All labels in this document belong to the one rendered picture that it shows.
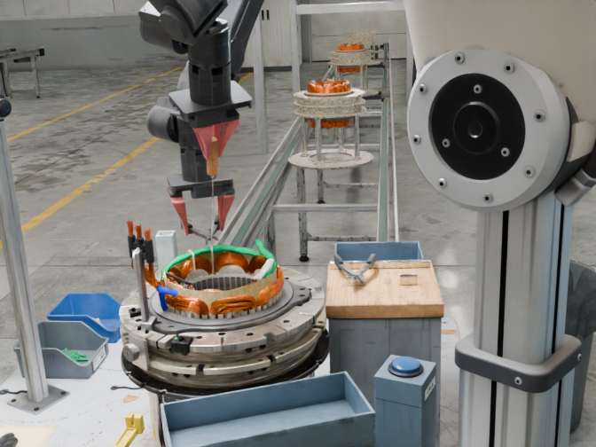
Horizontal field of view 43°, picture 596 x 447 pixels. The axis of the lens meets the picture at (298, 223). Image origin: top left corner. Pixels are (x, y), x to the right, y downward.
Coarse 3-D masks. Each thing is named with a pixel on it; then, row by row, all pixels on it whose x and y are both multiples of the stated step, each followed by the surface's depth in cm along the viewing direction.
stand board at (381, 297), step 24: (336, 288) 128; (360, 288) 127; (384, 288) 127; (408, 288) 127; (432, 288) 126; (336, 312) 122; (360, 312) 121; (384, 312) 121; (408, 312) 121; (432, 312) 121
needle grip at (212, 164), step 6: (216, 138) 109; (216, 144) 109; (216, 150) 110; (210, 156) 110; (216, 156) 110; (210, 162) 110; (216, 162) 111; (210, 168) 111; (216, 168) 111; (210, 174) 112; (216, 174) 112
